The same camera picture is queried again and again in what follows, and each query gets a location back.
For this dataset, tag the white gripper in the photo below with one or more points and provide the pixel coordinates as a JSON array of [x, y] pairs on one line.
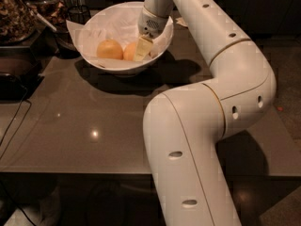
[[151, 24]]

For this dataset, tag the orange fruit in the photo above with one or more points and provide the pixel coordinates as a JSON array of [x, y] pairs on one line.
[[129, 51], [110, 49]]

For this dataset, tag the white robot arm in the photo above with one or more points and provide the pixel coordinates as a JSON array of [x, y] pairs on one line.
[[182, 125]]

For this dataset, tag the white ceramic bowl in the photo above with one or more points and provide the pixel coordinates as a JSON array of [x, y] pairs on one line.
[[125, 68]]

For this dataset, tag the white paper bowl liner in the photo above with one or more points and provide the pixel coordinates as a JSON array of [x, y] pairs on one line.
[[119, 22]]

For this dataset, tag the folded paper napkins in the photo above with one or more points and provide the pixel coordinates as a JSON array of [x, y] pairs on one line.
[[181, 21]]

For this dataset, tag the black appliance on left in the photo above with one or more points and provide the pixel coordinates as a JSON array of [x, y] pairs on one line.
[[19, 74]]

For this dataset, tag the large glass snack jar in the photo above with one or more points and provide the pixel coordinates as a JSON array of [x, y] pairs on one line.
[[16, 21]]

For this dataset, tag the black wire cup holder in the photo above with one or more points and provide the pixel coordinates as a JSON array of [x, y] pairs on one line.
[[79, 14]]

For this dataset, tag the white serving spoon handle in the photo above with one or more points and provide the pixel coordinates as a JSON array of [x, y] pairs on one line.
[[42, 19]]

